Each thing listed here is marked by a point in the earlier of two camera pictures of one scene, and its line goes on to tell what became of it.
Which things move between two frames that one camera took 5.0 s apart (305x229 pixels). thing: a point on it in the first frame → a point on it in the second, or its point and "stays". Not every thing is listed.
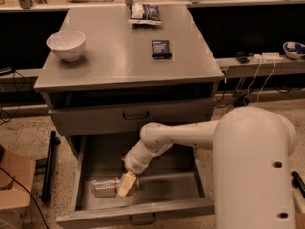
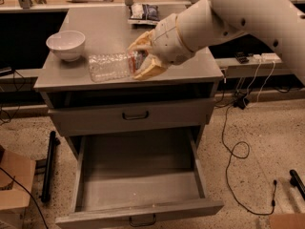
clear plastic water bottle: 105,187 → 109,67
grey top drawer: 128,117 stays
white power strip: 268,56 stays
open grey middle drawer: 172,187 stays
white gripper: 132,164 → 168,39
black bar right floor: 297,182 stays
